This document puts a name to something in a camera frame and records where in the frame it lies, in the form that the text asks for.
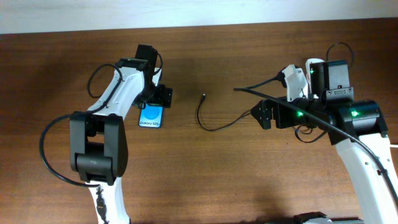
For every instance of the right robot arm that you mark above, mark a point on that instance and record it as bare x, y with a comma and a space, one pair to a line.
321, 97

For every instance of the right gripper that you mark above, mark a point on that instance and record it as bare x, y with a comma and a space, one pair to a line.
266, 107

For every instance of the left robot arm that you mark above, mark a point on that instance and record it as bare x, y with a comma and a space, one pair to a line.
98, 142

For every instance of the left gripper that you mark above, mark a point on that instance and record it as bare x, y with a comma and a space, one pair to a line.
159, 98

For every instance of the blue Galaxy smartphone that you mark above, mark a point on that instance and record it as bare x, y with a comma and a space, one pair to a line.
151, 117

